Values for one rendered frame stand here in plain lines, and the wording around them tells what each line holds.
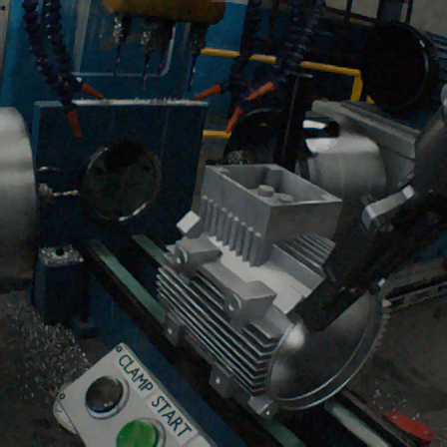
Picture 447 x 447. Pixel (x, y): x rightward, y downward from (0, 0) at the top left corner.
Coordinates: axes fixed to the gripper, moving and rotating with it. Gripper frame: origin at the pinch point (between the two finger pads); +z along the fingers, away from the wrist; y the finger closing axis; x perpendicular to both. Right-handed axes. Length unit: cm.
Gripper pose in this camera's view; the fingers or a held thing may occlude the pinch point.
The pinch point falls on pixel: (330, 299)
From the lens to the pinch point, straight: 51.3
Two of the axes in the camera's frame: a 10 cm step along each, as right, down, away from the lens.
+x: 4.0, 8.0, -4.5
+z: -4.2, 6.0, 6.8
